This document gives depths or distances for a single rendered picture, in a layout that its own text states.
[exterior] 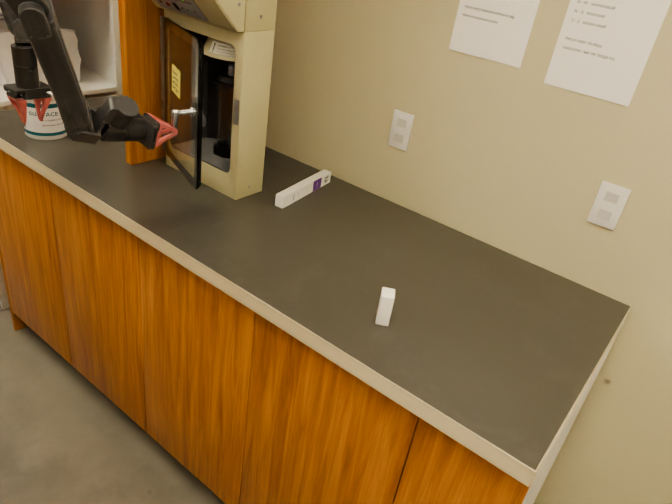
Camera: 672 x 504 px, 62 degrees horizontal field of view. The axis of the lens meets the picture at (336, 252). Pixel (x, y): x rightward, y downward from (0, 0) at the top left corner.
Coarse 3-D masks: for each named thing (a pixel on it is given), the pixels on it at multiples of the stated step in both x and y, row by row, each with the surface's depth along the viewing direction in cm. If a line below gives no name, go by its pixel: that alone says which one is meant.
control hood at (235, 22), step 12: (204, 0) 134; (216, 0) 131; (228, 0) 133; (240, 0) 136; (204, 12) 140; (216, 12) 136; (228, 12) 135; (240, 12) 138; (216, 24) 142; (228, 24) 138; (240, 24) 139
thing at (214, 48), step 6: (210, 42) 154; (216, 42) 152; (222, 42) 152; (204, 48) 156; (210, 48) 153; (216, 48) 152; (222, 48) 152; (228, 48) 152; (210, 54) 153; (216, 54) 153; (222, 54) 152; (228, 54) 152; (234, 54) 152; (228, 60) 152; (234, 60) 152
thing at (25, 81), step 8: (16, 72) 146; (24, 72) 146; (32, 72) 147; (16, 80) 147; (24, 80) 147; (32, 80) 148; (8, 88) 147; (16, 88) 147; (24, 88) 148; (32, 88) 149; (40, 88) 150; (48, 88) 152
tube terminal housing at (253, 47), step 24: (264, 0) 142; (192, 24) 152; (264, 24) 146; (240, 48) 144; (264, 48) 149; (240, 72) 147; (264, 72) 153; (240, 96) 150; (264, 96) 157; (240, 120) 153; (264, 120) 161; (240, 144) 157; (264, 144) 165; (216, 168) 166; (240, 168) 161; (240, 192) 165
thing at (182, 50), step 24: (168, 24) 153; (168, 48) 156; (192, 48) 139; (168, 72) 159; (192, 72) 142; (168, 96) 163; (192, 96) 145; (168, 120) 167; (192, 120) 148; (168, 144) 171; (192, 144) 151; (192, 168) 154
